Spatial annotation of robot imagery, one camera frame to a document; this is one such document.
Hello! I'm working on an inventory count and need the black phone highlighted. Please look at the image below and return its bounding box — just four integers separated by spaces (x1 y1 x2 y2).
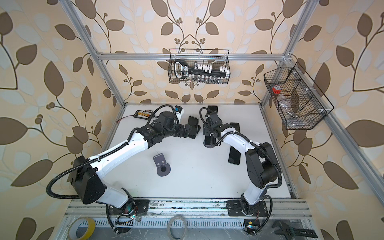
188 116 199 126
228 146 242 166
208 106 218 113
230 123 241 132
204 136 215 146

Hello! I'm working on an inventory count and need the dark round stand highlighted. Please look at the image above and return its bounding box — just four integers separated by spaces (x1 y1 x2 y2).
153 154 171 177

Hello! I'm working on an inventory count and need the grey round stand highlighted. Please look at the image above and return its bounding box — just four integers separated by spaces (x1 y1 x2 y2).
203 142 214 149

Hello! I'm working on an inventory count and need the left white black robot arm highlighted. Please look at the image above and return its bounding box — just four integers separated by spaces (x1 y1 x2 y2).
46 105 191 210

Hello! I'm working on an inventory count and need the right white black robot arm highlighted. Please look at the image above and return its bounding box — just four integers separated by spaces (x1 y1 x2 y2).
199 107 283 216

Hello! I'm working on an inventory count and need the black folding phone stand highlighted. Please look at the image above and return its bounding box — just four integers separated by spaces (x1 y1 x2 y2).
188 125 201 139

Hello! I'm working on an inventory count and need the black phone on folding stand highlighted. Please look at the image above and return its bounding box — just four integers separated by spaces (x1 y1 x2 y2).
188 116 199 126

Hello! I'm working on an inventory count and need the black power adapter board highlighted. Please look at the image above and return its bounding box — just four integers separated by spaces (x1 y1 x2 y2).
133 110 153 120

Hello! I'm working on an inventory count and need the black tool in basket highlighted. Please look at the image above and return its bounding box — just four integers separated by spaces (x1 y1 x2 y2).
172 60 231 79

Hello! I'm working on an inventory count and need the black adjustable wrench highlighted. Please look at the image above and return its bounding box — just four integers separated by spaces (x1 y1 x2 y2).
273 220 318 240

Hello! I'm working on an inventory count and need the yellow tape roll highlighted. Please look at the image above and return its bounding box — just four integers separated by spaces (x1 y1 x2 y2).
67 218 96 240

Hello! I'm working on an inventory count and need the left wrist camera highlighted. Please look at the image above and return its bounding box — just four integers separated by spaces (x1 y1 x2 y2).
175 106 184 122

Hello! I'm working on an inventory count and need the black red cable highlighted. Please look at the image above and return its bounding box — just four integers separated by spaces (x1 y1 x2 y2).
116 113 142 124

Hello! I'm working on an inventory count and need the black wire basket rear wall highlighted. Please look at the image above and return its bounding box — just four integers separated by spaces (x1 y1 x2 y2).
168 48 231 85

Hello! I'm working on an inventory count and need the black wire basket wall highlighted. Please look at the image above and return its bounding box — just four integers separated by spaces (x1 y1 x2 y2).
264 63 334 130
168 48 231 85

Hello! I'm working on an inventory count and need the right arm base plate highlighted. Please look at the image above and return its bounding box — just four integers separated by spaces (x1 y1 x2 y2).
226 200 268 218

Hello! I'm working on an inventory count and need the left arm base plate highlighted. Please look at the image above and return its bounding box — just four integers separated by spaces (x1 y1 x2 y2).
109 199 150 216

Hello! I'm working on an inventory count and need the black wire basket right wall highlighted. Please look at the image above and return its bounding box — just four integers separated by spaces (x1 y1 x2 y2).
264 63 334 130

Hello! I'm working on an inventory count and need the grey tape ring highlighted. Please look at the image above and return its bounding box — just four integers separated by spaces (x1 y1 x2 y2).
166 215 188 240

